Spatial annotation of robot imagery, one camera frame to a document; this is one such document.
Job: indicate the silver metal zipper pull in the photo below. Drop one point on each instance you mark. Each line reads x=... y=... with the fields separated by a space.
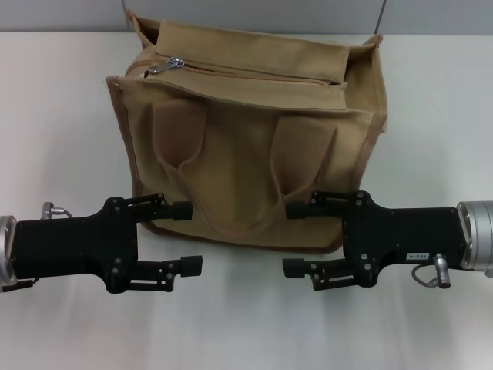
x=169 y=63

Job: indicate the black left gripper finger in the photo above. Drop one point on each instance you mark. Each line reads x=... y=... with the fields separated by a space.
x=181 y=211
x=190 y=266

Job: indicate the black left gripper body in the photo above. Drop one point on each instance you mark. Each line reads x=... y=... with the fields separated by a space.
x=77 y=246

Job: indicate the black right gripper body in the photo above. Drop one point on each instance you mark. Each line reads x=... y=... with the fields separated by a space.
x=404 y=235

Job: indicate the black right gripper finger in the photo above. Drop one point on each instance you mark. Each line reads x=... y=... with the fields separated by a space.
x=298 y=210
x=296 y=268

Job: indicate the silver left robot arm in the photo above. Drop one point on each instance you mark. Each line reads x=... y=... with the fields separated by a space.
x=5 y=246

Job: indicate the khaki canvas food bag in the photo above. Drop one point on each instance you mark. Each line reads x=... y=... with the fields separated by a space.
x=239 y=162

